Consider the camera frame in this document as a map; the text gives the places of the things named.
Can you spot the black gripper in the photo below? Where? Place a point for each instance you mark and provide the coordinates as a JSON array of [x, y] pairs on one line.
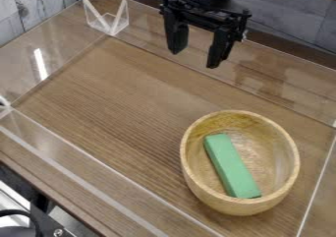
[[207, 14]]

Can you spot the wooden bowl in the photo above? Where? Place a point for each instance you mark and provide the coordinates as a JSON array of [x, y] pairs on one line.
[[269, 152]]

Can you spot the green rectangular block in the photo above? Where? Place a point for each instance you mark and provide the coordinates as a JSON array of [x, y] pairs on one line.
[[234, 174]]

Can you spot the clear acrylic corner bracket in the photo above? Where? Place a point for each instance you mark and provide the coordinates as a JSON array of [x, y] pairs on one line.
[[109, 23]]

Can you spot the clear acrylic enclosure walls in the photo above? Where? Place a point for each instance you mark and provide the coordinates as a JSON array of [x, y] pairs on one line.
[[101, 104]]

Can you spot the black metal mount bracket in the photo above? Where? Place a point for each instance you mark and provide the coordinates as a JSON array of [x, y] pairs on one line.
[[50, 226]]

